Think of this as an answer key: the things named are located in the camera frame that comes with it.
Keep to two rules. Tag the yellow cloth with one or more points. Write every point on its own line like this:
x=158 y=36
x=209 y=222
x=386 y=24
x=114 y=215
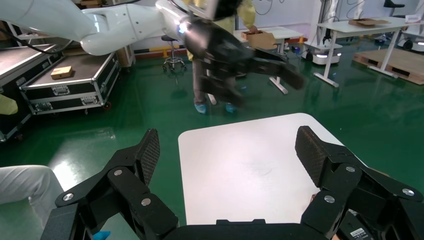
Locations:
x=7 y=105

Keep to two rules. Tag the person in light grey trousers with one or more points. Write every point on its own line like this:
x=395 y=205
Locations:
x=23 y=182

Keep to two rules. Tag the small white box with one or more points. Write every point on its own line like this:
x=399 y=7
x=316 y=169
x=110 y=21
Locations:
x=414 y=18

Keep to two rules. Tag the white table with box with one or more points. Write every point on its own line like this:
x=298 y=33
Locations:
x=286 y=33

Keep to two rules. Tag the large wooden pallet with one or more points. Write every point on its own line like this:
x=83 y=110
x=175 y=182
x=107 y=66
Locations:
x=407 y=63

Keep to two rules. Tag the large black flight case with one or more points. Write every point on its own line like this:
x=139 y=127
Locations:
x=13 y=63

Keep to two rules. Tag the black office chair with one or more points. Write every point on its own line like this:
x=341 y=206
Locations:
x=394 y=5

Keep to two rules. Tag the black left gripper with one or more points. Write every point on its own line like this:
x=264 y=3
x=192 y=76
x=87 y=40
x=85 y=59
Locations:
x=218 y=49

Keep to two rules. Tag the brown cardboard box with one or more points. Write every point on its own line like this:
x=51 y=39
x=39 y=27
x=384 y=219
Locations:
x=261 y=40

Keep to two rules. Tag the black round stool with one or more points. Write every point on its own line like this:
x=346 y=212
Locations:
x=173 y=59

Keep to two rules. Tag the black aluminium flight case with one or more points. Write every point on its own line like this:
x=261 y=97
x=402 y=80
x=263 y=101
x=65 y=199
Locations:
x=66 y=91

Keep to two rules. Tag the person in yellow coat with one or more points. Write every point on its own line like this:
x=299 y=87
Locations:
x=248 y=13

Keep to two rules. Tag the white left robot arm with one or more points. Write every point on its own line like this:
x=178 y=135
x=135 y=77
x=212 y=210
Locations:
x=116 y=23

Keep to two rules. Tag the white table frame leg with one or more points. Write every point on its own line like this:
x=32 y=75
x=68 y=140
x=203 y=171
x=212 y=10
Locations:
x=334 y=28

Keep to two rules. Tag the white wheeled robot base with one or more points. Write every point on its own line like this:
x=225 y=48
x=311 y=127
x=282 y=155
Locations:
x=412 y=43
x=323 y=54

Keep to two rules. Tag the small cardboard box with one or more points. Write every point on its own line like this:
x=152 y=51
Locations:
x=61 y=73

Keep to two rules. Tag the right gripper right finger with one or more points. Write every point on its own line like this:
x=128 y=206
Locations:
x=341 y=179

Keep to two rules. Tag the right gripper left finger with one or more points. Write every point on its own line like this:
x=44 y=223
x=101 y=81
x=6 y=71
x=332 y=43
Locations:
x=129 y=185

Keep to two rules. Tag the brown carton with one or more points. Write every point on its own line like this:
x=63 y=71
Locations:
x=125 y=57

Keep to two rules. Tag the flat open cardboard box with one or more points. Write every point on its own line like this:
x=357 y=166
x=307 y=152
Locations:
x=367 y=22

